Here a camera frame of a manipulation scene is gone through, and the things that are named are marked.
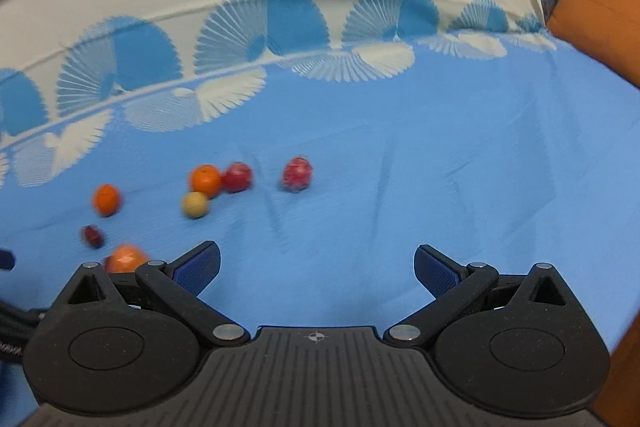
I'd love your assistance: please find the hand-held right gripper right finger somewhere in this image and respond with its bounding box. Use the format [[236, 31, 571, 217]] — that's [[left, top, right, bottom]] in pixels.
[[384, 245, 593, 350]]

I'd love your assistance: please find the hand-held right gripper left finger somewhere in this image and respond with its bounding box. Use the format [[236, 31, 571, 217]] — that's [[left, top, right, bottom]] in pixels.
[[39, 241, 251, 349]]

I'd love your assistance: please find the orange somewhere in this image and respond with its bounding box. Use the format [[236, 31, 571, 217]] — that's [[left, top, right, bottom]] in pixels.
[[189, 164, 223, 200], [93, 184, 123, 217], [104, 245, 150, 274]]

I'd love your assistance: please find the small yellow round fruit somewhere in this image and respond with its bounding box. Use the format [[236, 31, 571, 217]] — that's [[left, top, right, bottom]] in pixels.
[[182, 191, 209, 220]]

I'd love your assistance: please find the small dark red fruit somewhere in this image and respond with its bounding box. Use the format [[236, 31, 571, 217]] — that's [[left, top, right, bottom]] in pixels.
[[81, 225, 105, 250]]

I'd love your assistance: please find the red apple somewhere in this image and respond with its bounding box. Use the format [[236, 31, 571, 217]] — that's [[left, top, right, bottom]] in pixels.
[[221, 162, 254, 194], [281, 156, 314, 194]]

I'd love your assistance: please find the blue and cream printed bedsheet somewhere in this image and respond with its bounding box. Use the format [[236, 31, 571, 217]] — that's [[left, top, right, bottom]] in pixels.
[[0, 0, 640, 427]]

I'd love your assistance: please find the orange cushion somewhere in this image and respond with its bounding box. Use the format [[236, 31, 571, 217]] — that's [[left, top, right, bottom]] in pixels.
[[546, 0, 640, 88]]

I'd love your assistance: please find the wooden bed rail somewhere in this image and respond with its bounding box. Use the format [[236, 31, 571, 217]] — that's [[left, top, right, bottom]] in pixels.
[[592, 302, 640, 427]]

